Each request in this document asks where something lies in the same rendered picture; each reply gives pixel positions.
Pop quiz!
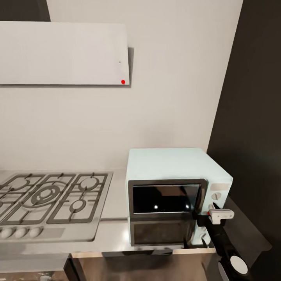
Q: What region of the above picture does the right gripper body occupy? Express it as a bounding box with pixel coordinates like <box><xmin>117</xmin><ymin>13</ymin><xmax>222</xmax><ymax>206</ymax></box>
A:
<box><xmin>197</xmin><ymin>215</ymin><xmax>228</xmax><ymax>239</ymax></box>

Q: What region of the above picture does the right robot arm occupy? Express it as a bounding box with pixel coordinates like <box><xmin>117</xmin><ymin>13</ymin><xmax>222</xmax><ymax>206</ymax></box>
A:
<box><xmin>190</xmin><ymin>202</ymin><xmax>254</xmax><ymax>281</ymax></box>

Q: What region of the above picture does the microwave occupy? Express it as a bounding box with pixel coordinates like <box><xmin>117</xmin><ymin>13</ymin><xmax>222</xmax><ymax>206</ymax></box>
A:
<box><xmin>126</xmin><ymin>148</ymin><xmax>233</xmax><ymax>218</ymax></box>

